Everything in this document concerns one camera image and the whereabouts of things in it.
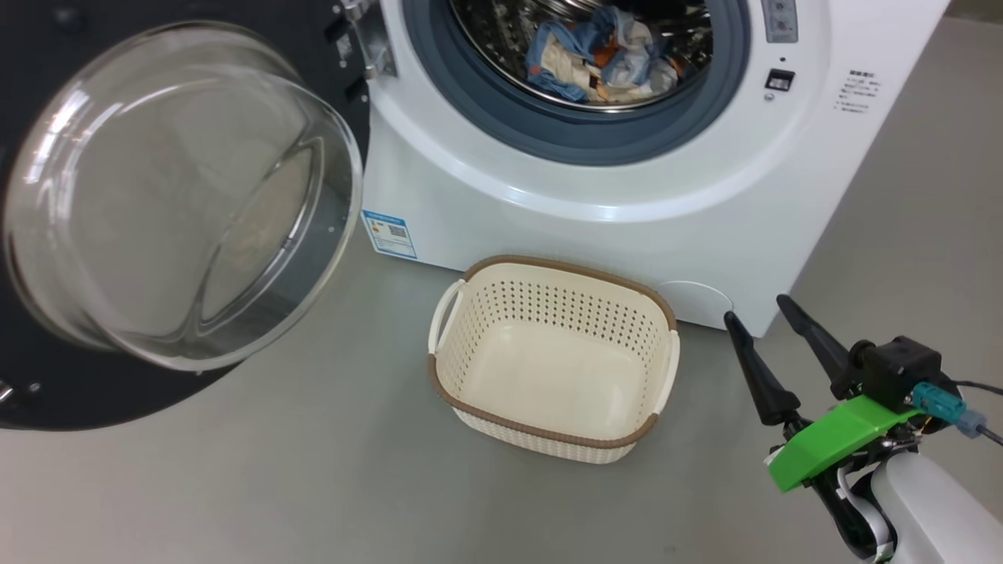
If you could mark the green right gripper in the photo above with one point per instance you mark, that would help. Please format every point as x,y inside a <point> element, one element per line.
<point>831,442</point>

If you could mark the small blue printed garment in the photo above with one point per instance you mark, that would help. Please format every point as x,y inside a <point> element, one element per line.
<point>642,66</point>

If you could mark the large blue printed garment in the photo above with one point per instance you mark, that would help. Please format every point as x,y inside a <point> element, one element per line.
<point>552,59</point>

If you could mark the black round glass washer door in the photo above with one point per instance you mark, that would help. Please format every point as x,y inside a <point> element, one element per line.
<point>47,376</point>

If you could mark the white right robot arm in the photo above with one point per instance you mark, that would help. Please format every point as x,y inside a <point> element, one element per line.
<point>932,509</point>

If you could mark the white front-load washing machine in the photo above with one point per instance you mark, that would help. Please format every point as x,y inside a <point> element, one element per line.
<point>627,219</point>

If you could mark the black door latch socket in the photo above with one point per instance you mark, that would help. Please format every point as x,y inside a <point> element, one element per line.
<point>780,80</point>

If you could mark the stainless steel washing machine drum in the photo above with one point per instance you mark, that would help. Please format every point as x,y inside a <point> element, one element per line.
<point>486,39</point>

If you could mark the grey-blue rubber door gasket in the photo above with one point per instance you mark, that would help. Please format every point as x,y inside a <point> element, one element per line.
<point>439,86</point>

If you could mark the metal door hinge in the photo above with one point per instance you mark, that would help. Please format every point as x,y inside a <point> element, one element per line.
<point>368,47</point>

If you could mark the round white filter cover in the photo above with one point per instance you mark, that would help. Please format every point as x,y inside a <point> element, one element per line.
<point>697,305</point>

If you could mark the cream perforated laundry basket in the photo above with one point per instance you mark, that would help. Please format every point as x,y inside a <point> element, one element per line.
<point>548,376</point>

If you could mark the blue energy label sticker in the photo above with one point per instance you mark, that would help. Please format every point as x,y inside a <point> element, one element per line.
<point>389,233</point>

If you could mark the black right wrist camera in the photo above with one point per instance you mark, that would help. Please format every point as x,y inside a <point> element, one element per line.
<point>893,372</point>

